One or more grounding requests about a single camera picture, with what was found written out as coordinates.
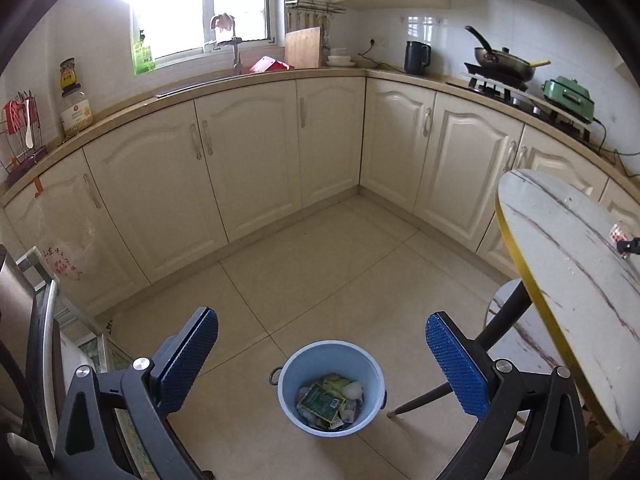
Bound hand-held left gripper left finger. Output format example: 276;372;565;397
54;306;221;480

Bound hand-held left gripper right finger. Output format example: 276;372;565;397
425;311;590;480

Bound blue plastic bucket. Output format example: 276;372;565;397
269;340;388;435

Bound dark green foil packet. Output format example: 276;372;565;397
300;382;342;418

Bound round marble table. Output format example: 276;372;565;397
387;169;640;443

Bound white storage rack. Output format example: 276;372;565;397
20;246;131;411

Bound green electric cooker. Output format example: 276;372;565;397
542;76;598;123

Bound plastic bag red print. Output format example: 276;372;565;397
37;210;98;281

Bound silver metal appliance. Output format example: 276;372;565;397
0;247;63;466

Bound black gas hob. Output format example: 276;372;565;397
446;79;591;136

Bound cream base cabinets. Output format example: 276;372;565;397
0;67;640;316

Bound wok with lid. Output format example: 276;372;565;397
465;26;552;83

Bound glass jar of grains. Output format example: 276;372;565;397
60;87;94;137

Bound white spoon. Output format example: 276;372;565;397
24;97;37;150

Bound black electric kettle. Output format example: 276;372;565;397
404;41;432;76

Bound red plastic basket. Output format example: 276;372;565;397
248;56;292;74

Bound green plastic bottle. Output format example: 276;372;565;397
131;30;156;76

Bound yellow label bottle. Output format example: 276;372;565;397
59;57;81;93

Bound steel faucet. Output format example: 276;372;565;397
210;12;243;76

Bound stack of white dishes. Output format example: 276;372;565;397
325;46;357;68

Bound wooden cutting board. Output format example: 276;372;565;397
284;26;322;69

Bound kitchen window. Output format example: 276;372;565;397
116;0;276;63

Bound black power cable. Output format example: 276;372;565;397
592;117;640;181

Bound wire utensil holder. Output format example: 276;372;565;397
0;89;48;176

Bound black kettle cable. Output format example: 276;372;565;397
356;40;406;72

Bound wall utensil rack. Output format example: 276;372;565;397
286;0;347;43

